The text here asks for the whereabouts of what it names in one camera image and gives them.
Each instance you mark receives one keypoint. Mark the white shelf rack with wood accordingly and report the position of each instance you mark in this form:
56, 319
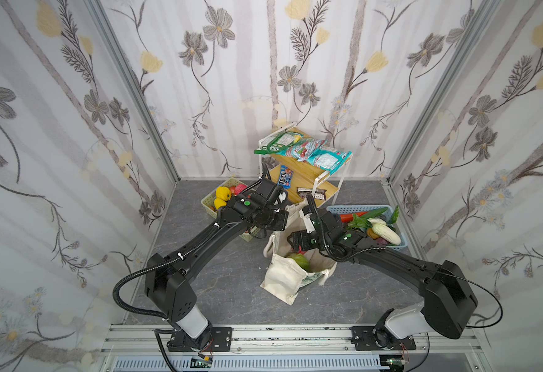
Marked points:
307, 176

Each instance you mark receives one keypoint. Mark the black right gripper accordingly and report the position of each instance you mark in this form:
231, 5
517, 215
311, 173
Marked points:
316, 230

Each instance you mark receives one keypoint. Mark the green leafy vegetable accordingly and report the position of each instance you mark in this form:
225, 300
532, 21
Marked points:
384, 213

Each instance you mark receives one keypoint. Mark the yellow wrinkled bell pepper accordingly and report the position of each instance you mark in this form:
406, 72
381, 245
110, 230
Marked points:
224, 193

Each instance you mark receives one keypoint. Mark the light blue vegetable basket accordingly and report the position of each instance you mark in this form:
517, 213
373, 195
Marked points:
339, 210

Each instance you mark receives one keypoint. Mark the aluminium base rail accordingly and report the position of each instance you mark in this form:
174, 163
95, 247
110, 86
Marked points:
327, 347

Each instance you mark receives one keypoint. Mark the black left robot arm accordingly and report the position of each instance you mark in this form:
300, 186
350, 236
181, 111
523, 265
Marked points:
168, 279

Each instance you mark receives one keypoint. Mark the teal red snack bag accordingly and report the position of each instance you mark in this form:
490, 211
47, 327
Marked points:
301, 150

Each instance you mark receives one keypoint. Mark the green snack bag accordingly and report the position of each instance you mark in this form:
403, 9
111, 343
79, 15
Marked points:
279, 143

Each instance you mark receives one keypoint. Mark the orange potato vegetable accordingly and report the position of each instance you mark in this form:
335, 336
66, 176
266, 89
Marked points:
372, 234

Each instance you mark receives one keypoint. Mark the brown chocolate bar wrapper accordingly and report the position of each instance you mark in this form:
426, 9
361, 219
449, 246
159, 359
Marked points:
318, 194

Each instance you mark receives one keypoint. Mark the red chili pepper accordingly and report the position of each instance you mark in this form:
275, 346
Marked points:
353, 217

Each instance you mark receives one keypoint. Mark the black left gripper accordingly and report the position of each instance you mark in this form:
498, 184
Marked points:
274, 204

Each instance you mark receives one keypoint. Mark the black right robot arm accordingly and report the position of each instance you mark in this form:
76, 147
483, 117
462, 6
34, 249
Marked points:
448, 299

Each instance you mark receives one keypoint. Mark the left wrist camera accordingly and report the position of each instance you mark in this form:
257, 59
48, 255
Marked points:
268, 193

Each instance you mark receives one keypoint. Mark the teal white snack bag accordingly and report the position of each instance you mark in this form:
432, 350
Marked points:
328, 159

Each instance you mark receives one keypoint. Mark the pale green perforated fruit basket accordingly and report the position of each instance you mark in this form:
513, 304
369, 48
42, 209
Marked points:
208, 201

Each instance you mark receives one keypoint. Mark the blue candy packet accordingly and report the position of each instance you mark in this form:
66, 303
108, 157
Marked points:
285, 177

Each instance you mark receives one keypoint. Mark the green cabbage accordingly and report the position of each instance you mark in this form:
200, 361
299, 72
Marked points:
301, 261

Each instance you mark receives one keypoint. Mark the yellow mango left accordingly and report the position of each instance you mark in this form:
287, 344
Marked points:
219, 203

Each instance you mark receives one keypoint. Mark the cream canvas grocery bag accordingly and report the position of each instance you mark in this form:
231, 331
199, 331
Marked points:
284, 279

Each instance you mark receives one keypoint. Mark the pink wrinkled round fruit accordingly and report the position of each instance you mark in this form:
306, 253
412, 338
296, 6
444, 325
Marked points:
239, 189

